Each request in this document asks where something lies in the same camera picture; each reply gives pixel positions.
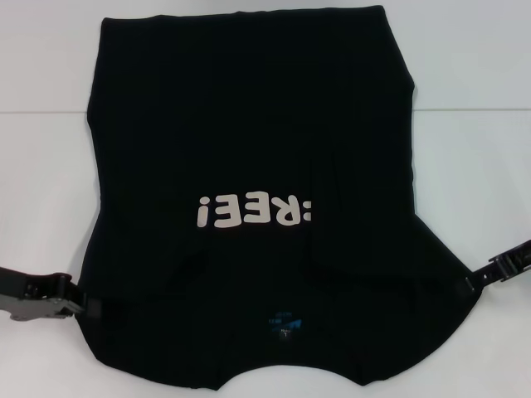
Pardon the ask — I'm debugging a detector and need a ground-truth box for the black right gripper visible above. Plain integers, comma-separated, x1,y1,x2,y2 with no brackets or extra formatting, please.
464,238,531,296

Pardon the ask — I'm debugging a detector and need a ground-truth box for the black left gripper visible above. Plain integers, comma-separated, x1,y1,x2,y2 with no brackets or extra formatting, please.
0,265,105,323

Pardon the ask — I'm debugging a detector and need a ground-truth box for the black shirt with FREE print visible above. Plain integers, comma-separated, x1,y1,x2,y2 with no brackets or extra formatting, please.
76,4,485,381

